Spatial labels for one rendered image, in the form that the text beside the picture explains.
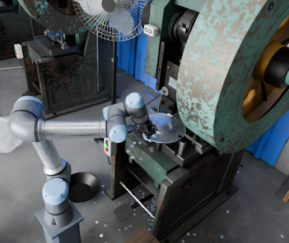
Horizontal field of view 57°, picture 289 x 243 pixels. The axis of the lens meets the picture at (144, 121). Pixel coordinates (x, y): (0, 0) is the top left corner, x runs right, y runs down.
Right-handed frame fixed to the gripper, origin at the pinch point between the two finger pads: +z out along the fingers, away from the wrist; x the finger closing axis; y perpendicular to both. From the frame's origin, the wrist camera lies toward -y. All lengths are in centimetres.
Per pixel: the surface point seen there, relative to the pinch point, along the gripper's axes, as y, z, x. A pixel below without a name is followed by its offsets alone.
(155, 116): -13.3, 8.9, 16.3
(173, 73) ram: -4.5, -21.8, 30.5
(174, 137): 8.0, 6.8, 11.6
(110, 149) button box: -24.3, 17.5, -16.1
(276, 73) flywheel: 45, -41, 38
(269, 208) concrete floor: 58, 110, 49
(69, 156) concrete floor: -88, 70, -39
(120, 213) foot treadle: -4, 51, -39
